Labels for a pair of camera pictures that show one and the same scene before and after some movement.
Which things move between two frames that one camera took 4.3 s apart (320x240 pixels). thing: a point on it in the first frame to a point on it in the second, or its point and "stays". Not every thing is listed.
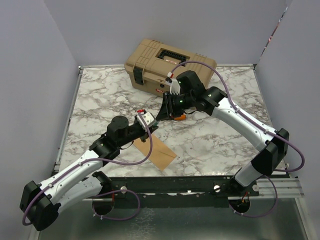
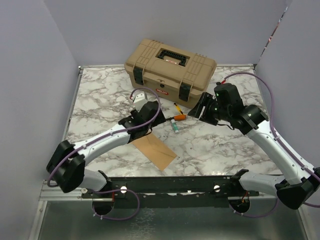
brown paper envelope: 161,155 stays
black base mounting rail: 179,191 stays
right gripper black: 167,109 to 206,99
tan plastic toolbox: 152,62 stays
